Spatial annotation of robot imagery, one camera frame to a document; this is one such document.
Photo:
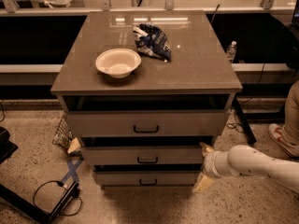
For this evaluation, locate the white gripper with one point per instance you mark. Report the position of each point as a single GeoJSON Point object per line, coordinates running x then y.
{"type": "Point", "coordinates": [208, 163]}

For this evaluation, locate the grey drawer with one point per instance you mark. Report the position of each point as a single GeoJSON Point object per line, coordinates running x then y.
{"type": "Point", "coordinates": [148, 115]}
{"type": "Point", "coordinates": [146, 175]}
{"type": "Point", "coordinates": [143, 150]}

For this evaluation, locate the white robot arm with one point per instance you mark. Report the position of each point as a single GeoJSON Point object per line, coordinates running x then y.
{"type": "Point", "coordinates": [243, 160]}

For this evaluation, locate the grey drawer cabinet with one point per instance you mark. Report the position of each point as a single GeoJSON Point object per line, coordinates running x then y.
{"type": "Point", "coordinates": [198, 64]}

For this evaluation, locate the grey bottom drawer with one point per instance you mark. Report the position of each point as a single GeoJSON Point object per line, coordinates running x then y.
{"type": "Point", "coordinates": [146, 175]}

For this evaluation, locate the grey top drawer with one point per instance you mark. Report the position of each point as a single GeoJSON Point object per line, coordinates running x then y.
{"type": "Point", "coordinates": [148, 115]}

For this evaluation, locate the black table leg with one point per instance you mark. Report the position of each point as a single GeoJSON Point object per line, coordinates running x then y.
{"type": "Point", "coordinates": [245, 125]}

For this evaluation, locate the white red sneaker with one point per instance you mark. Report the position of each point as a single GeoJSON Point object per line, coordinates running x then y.
{"type": "Point", "coordinates": [281, 140]}

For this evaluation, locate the person leg beige trousers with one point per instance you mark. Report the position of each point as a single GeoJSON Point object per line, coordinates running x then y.
{"type": "Point", "coordinates": [291, 125]}

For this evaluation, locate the clear water bottle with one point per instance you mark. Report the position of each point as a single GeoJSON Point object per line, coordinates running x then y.
{"type": "Point", "coordinates": [231, 51]}

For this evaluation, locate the blue tape cross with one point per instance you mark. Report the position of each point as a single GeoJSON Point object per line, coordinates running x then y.
{"type": "Point", "coordinates": [72, 165]}

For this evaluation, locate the white bowl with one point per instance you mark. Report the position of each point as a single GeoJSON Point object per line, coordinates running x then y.
{"type": "Point", "coordinates": [117, 63]}

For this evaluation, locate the black metal floor stand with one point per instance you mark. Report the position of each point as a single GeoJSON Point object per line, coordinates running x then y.
{"type": "Point", "coordinates": [16, 202]}

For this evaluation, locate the blue chip bag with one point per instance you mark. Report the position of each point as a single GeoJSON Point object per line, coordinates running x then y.
{"type": "Point", "coordinates": [152, 41]}

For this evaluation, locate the black object left edge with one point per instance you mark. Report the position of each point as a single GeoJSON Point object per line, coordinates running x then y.
{"type": "Point", "coordinates": [7, 148]}

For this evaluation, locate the wire mesh basket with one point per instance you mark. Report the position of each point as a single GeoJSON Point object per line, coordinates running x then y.
{"type": "Point", "coordinates": [65, 140]}

